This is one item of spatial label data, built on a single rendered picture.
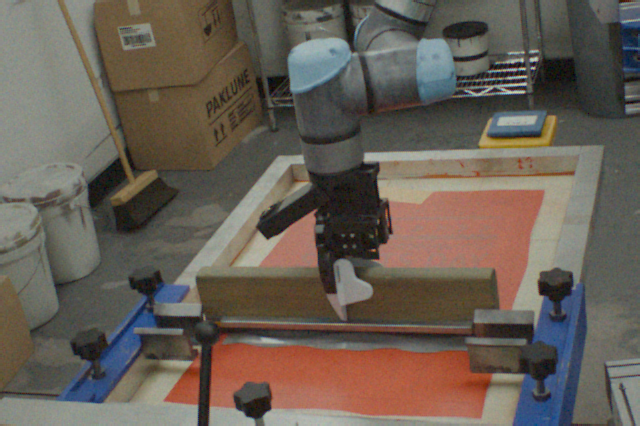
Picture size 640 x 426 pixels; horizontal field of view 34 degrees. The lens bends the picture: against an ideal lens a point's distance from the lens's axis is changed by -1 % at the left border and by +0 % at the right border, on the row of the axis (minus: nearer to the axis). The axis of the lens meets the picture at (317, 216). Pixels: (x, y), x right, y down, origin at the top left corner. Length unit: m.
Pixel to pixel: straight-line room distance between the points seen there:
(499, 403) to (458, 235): 0.44
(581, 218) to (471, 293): 0.30
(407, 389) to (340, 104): 0.35
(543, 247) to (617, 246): 1.99
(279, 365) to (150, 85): 3.27
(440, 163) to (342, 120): 0.59
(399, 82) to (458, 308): 0.30
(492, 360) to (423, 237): 0.43
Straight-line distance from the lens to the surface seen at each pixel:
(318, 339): 1.42
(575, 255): 1.47
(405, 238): 1.65
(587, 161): 1.75
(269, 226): 1.34
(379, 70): 1.24
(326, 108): 1.24
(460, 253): 1.58
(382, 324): 1.37
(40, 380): 3.43
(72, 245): 3.91
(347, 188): 1.30
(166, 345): 1.40
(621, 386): 2.52
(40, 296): 3.69
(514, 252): 1.57
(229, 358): 1.43
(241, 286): 1.42
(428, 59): 1.25
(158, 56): 4.52
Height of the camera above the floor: 1.70
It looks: 25 degrees down
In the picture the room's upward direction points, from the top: 11 degrees counter-clockwise
